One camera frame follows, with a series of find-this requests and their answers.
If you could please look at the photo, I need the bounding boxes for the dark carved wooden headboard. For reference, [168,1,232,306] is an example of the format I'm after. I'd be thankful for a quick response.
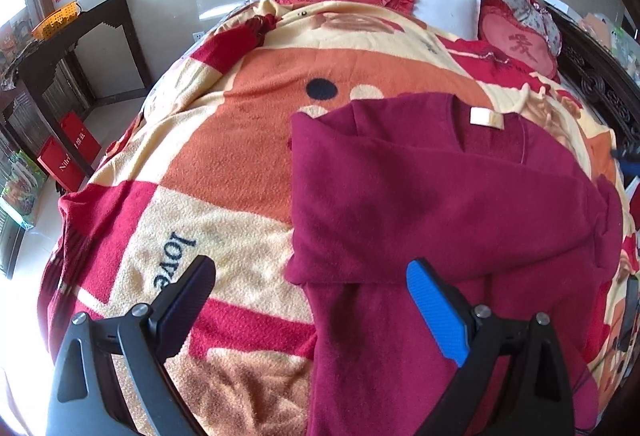
[542,0,640,177]

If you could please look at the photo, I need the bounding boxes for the white pillow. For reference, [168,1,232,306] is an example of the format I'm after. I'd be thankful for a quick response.
[407,0,482,40]

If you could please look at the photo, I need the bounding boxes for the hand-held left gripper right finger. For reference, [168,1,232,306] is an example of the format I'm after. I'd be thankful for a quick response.
[406,258,573,436]

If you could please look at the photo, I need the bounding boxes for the dark wooden cabinet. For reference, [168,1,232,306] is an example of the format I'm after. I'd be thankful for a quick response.
[0,0,153,279]

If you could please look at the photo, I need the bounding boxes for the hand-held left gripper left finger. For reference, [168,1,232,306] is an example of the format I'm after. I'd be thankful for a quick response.
[46,255,217,436]

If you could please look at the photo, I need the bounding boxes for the red gift boxes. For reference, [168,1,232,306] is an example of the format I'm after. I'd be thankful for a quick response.
[59,111,102,177]

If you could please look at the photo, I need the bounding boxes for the green snack bag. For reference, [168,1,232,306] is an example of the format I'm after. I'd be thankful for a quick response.
[0,149,48,229]

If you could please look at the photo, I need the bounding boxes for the printed orange red blanket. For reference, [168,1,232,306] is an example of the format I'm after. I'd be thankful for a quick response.
[37,0,640,436]

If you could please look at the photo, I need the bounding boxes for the yellow plastic basket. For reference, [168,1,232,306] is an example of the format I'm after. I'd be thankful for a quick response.
[31,0,83,41]

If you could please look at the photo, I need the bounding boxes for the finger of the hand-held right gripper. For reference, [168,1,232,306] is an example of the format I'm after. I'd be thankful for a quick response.
[611,143,640,177]

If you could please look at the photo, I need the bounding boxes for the red paper bag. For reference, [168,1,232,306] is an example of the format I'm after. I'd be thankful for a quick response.
[37,136,83,193]

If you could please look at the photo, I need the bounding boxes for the maroon sweater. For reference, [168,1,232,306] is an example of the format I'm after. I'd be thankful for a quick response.
[284,92,625,436]

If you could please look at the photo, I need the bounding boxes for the white flat box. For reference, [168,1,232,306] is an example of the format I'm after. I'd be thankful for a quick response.
[544,0,581,17]

